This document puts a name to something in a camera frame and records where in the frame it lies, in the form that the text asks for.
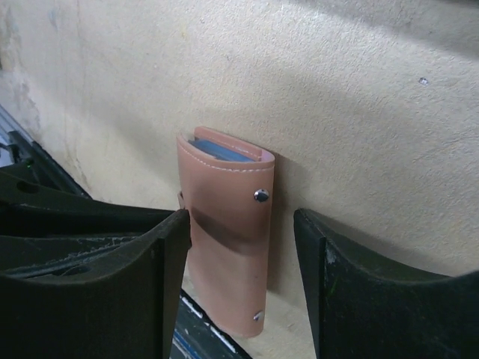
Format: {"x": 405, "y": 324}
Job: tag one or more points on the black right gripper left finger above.
{"x": 102, "y": 295}

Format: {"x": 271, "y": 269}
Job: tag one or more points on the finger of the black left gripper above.
{"x": 30, "y": 209}

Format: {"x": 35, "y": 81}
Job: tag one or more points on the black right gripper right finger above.
{"x": 364, "y": 305}

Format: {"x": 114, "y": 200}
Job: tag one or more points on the blue card in holder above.
{"x": 219, "y": 152}

